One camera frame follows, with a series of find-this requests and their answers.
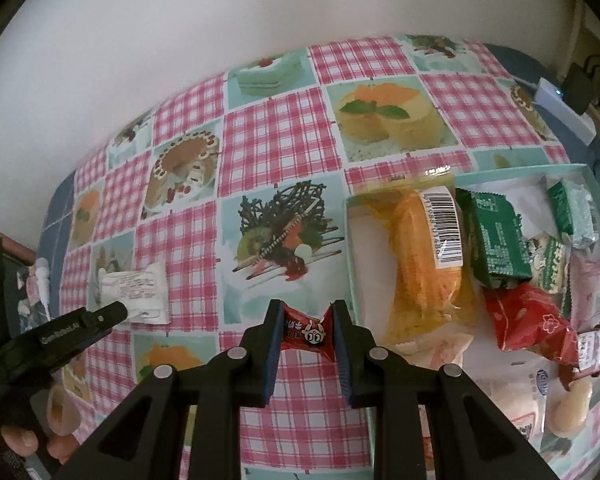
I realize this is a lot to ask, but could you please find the small red snack packet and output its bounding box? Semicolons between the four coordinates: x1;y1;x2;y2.
280;302;338;363

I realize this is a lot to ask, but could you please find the dark red white packet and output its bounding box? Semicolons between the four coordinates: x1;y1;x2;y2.
560;317;600;391

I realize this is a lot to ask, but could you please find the teal cardboard box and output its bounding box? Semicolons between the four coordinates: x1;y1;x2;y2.
345;164;600;480

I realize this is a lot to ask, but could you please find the red-brown bar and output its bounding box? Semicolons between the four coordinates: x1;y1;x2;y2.
0;217;36;266

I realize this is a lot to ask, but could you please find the round white bun packet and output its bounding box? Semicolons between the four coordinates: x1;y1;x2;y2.
472;367;553;441

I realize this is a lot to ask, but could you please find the yellow cake packet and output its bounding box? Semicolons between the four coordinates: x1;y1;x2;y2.
352;172;481;346

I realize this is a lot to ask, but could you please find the white snack packet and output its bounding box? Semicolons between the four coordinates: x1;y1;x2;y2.
99;262;171;325

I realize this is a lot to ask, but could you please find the light teal snack packet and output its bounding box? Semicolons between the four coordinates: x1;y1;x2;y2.
547;177;600;248

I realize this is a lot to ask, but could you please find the white chair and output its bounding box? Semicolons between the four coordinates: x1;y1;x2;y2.
565;0;593;68

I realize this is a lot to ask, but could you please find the pale pink snack packet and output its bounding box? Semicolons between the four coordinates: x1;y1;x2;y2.
562;247;600;333

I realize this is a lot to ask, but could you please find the large red flower-print packet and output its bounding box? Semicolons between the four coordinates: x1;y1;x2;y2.
482;282;581;368

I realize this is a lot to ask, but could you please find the black charger adapter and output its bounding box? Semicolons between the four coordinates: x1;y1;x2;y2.
565;60;600;116

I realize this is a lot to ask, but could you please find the person's left hand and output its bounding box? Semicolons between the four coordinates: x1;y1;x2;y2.
0;385;81;466

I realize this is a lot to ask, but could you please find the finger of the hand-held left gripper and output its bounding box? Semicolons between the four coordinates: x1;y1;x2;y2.
77;301;131;333

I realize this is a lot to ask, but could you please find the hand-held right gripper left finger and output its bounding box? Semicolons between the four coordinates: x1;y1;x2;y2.
52;299;287;480

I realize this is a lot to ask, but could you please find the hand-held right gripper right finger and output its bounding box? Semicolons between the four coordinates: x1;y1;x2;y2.
330;300;566;480

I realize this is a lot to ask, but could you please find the white power strip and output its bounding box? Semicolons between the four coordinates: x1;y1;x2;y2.
535;77;597;145

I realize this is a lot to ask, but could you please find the dark green snack packet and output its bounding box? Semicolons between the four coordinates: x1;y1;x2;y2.
455;187;533;288

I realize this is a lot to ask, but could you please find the green white cookie packet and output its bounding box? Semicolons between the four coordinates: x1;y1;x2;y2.
527;232;573;296

